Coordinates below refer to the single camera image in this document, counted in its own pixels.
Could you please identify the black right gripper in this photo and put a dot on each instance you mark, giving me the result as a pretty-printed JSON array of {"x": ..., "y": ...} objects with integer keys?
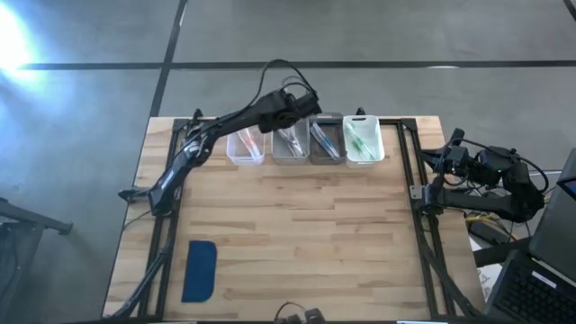
[{"x": 459, "y": 159}]

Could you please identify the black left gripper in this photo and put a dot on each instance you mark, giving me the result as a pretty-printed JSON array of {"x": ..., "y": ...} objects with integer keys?
[{"x": 279, "y": 112}]

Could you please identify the blue toothbrush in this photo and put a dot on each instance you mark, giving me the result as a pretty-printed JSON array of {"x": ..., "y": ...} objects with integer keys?
[
  {"x": 330, "y": 148},
  {"x": 323, "y": 140},
  {"x": 317, "y": 134}
]

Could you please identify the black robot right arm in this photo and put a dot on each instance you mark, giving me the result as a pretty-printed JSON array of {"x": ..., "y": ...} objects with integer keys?
[{"x": 495, "y": 202}]

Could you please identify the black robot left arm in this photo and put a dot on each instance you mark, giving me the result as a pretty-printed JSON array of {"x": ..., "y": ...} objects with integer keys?
[{"x": 180, "y": 166}]

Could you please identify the light grey plastic bin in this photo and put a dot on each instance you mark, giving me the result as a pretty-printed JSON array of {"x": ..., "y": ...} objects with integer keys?
[{"x": 279, "y": 155}]

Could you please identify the dark grey plastic bin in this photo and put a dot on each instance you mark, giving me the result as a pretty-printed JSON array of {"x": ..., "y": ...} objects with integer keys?
[{"x": 315, "y": 156}]

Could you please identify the clear plastic bin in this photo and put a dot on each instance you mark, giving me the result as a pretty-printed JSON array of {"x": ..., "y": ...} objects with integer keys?
[{"x": 235, "y": 155}]

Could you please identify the white plastic bin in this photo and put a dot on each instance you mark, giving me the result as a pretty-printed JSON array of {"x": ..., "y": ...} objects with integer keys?
[{"x": 374, "y": 132}]

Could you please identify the black power brick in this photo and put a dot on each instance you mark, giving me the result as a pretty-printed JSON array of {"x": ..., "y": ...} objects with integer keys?
[{"x": 486, "y": 231}]

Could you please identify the black support bar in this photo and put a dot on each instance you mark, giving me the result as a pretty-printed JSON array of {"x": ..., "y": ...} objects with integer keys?
[{"x": 499, "y": 254}]

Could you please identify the white paper sheet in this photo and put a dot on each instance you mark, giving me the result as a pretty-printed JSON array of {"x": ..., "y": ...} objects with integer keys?
[{"x": 488, "y": 281}]

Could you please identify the grey laptop screen back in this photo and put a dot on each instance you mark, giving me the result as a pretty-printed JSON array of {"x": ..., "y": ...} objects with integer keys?
[{"x": 555, "y": 243}]

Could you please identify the open black keyboard laptop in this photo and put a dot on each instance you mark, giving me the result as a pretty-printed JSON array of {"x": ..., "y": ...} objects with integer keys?
[{"x": 531, "y": 292}]

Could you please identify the dark blue mat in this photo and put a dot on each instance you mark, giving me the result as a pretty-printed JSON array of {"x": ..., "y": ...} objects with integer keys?
[{"x": 199, "y": 270}]

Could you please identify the black metal stand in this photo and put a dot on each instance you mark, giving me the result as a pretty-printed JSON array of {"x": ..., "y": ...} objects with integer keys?
[{"x": 27, "y": 216}]

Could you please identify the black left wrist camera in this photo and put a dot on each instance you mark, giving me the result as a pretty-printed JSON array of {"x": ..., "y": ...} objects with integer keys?
[{"x": 309, "y": 104}]

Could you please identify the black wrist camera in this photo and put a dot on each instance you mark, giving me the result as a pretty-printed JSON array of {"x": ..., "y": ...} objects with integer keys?
[
  {"x": 458, "y": 136},
  {"x": 309, "y": 104}
]

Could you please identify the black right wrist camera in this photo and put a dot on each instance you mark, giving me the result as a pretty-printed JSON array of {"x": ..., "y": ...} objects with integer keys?
[{"x": 458, "y": 136}]

